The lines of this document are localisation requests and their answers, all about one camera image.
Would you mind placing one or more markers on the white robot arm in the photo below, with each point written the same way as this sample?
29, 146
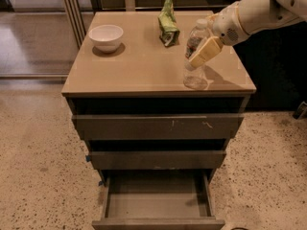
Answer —
242, 19

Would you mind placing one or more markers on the clear plastic water bottle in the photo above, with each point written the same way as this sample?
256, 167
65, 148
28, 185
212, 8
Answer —
194, 78

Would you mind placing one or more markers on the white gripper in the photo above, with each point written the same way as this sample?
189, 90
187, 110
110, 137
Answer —
225, 26

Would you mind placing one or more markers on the top grey drawer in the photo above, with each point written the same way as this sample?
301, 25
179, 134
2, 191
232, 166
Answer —
157, 127

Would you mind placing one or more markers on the white ceramic bowl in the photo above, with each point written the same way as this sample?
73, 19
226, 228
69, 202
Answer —
106, 38

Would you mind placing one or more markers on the middle grey drawer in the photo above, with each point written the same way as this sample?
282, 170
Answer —
157, 160

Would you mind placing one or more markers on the green crumpled snack bag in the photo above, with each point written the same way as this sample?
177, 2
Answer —
169, 32

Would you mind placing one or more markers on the dark object on floor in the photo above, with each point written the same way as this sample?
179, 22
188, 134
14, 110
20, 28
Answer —
301, 111

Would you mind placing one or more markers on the bottom grey open drawer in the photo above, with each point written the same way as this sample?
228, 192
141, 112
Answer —
157, 200

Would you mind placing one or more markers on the grey drawer cabinet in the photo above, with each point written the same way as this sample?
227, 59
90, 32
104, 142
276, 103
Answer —
145, 78

